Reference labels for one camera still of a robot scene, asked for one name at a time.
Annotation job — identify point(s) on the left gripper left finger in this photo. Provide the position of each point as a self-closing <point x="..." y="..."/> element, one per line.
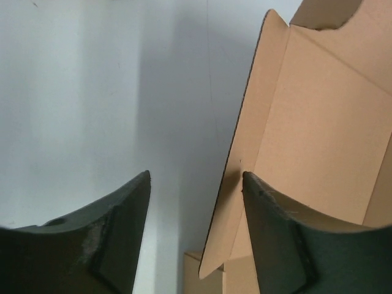
<point x="94" y="249"/>

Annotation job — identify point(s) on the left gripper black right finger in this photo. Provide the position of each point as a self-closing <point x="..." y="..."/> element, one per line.
<point x="298" y="249"/>

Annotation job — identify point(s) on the cardboard box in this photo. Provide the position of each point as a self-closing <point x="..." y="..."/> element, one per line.
<point x="314" y="124"/>

